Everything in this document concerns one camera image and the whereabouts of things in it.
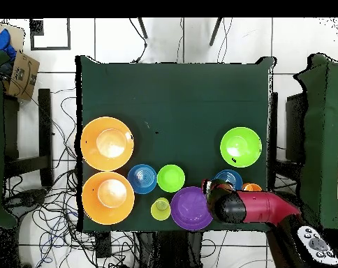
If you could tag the blue bowl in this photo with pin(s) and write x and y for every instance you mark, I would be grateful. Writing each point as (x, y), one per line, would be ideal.
(229, 176)
(142, 178)

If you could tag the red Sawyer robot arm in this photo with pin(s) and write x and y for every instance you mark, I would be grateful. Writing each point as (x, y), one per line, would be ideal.
(264, 206)

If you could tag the purple bowl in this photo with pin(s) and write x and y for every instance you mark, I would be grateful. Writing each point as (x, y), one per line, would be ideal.
(190, 209)

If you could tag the small green bowl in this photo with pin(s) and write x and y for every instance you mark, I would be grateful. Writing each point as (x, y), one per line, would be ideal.
(171, 178)

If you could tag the orange cup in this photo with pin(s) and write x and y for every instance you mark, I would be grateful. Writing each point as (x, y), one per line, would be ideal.
(251, 187)

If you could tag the yellow cup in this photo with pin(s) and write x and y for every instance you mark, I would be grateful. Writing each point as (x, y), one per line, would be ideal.
(161, 209)

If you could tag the large green bowl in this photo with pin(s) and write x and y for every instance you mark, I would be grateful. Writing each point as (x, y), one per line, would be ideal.
(240, 147)

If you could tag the large orange bowl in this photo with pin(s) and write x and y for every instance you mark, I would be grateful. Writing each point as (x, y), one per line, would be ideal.
(108, 198)
(107, 143)

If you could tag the dark green table cloth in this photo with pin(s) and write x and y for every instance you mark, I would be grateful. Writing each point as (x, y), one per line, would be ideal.
(171, 92)

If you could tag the black power strip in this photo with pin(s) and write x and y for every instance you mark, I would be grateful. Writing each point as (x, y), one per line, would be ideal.
(103, 244)

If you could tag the black tripod leg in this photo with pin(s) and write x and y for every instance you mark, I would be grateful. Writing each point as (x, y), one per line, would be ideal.
(142, 28)
(215, 30)

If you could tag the black bench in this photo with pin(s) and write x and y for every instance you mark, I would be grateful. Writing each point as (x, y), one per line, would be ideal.
(44, 125)

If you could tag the cardboard box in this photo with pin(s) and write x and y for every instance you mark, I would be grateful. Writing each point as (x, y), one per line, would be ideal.
(22, 75)

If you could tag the blue cloth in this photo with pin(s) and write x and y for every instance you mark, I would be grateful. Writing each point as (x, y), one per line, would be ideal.
(1, 42)

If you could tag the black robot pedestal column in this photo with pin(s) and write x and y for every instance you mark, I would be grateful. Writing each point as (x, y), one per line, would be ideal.
(171, 251)

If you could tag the black pedestal foot with knob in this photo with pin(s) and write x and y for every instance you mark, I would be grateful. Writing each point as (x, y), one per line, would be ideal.
(26, 198)

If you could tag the black square frame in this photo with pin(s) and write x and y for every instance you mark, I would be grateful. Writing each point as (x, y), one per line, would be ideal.
(31, 35)

